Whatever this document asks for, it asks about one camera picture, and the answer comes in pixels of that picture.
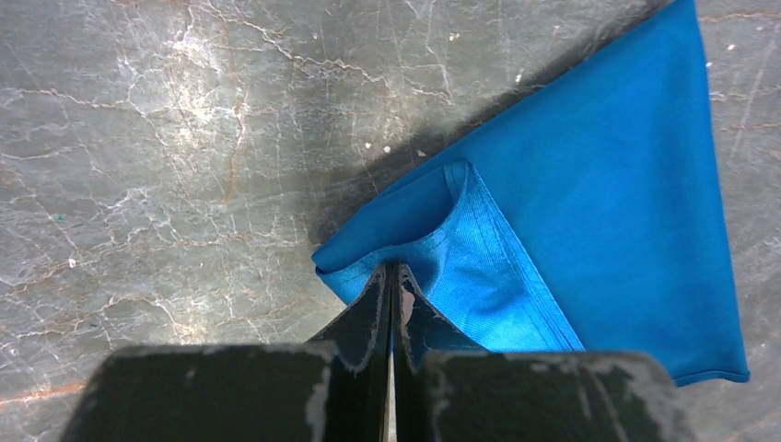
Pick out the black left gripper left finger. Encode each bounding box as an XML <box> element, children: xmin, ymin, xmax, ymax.
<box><xmin>62</xmin><ymin>265</ymin><xmax>391</xmax><ymax>441</ymax></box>

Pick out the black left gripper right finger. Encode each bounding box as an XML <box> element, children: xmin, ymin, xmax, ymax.
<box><xmin>392</xmin><ymin>263</ymin><xmax>696</xmax><ymax>441</ymax></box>

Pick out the blue cloth napkin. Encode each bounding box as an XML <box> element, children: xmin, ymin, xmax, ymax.
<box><xmin>312</xmin><ymin>1</ymin><xmax>750</xmax><ymax>385</ymax></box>

